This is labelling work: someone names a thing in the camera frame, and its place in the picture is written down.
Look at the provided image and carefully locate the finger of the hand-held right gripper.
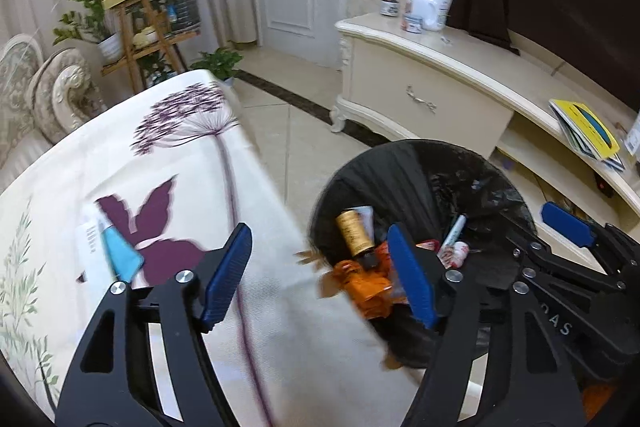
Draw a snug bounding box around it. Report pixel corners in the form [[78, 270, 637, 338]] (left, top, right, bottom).
[[541, 202, 640, 275], [505, 232, 640, 308]]

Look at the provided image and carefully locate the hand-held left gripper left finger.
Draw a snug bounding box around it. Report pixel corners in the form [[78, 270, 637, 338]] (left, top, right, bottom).
[[54, 223, 253, 427]]

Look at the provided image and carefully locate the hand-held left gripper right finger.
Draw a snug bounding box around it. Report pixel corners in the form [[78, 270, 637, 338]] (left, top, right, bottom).
[[386, 223, 588, 427]]

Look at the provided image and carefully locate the orange wrapper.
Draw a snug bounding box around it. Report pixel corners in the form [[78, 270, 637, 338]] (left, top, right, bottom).
[[320, 242, 396, 320]]

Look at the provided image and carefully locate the white tube green print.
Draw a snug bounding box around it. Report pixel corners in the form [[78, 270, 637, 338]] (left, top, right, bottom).
[[437, 213, 468, 258]]

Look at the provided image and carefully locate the yellow label brown bottle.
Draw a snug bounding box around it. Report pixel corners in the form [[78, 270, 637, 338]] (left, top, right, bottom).
[[335, 209, 377, 270]]

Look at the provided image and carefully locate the blue packet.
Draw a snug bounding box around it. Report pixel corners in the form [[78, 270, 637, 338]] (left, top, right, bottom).
[[102, 227, 146, 283]]

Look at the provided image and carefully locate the trash bin with black bag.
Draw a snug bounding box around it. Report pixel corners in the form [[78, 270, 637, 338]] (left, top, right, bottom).
[[307, 139, 543, 368]]

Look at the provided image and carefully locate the long white packet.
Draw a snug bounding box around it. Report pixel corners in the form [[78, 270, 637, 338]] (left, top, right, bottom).
[[74, 219, 116, 283]]

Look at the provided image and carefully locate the black power strip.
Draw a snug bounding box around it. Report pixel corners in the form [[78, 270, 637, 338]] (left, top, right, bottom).
[[592, 172, 618, 198]]

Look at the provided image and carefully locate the stack of yellow books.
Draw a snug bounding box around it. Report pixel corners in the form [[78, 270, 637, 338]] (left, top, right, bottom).
[[548, 98, 626, 170]]

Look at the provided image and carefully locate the floral printed tablecloth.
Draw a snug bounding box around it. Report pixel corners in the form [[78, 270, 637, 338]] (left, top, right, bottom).
[[0, 69, 431, 427]]

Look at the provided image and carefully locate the cream curved cabinet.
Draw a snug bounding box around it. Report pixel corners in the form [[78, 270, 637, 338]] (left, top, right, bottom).
[[330, 13, 640, 258]]

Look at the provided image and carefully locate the floor plant in white pot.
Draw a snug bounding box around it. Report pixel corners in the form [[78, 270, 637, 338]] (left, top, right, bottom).
[[190, 47, 243, 86]]

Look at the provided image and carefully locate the small plant under stand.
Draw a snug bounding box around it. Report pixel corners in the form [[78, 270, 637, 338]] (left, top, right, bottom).
[[137, 52, 173, 88]]

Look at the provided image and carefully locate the white plastic jug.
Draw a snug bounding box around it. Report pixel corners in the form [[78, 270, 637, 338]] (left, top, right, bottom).
[[412, 0, 448, 32]]

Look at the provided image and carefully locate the ornate beige armchair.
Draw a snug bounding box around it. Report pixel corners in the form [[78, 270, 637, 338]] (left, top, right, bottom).
[[0, 34, 108, 188]]

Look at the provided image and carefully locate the pale yellow pot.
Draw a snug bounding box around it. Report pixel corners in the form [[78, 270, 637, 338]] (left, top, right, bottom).
[[131, 27, 158, 48]]

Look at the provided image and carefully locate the wooden plant stand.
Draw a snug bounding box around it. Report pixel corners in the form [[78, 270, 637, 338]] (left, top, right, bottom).
[[100, 0, 201, 90]]

